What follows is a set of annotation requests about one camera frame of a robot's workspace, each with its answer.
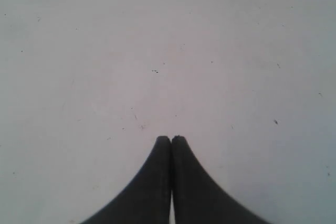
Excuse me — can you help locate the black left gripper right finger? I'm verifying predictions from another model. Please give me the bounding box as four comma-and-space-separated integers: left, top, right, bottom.
171, 136, 267, 223

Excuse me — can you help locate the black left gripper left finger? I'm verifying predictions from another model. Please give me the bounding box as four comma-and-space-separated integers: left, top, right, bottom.
83, 136, 171, 223

